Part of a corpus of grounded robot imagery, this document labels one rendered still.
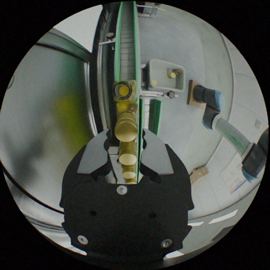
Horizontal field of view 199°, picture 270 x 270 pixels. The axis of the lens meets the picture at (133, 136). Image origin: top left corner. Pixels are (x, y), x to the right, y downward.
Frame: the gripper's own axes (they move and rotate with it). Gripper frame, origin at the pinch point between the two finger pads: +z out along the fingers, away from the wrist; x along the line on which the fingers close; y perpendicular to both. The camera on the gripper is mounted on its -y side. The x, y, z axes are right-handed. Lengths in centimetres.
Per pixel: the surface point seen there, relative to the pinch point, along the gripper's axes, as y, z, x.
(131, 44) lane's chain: -32.2, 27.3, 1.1
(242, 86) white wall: -142, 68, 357
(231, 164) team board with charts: 131, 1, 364
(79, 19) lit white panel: -32.6, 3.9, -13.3
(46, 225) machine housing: 6.8, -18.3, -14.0
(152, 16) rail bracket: -69, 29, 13
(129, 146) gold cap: 4.1, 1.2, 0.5
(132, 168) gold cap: 10.1, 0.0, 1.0
